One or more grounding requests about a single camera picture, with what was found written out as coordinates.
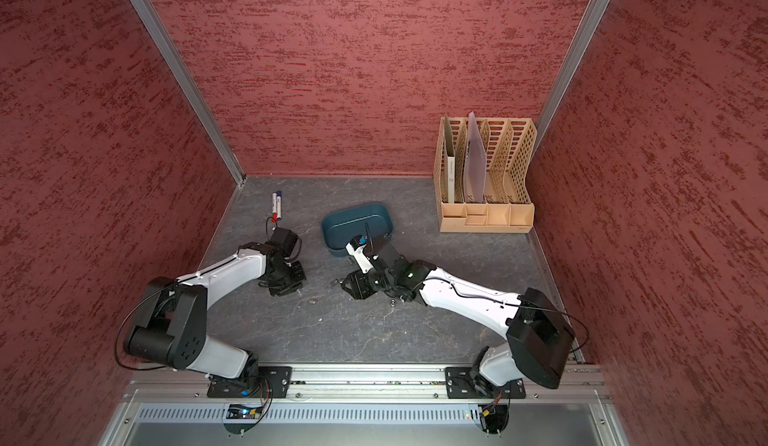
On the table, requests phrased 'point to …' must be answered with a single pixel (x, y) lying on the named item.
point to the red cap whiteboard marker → (274, 216)
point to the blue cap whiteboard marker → (279, 205)
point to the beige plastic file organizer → (509, 204)
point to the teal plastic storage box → (340, 226)
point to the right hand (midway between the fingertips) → (350, 289)
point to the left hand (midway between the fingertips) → (299, 291)
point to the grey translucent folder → (475, 174)
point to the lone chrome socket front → (393, 302)
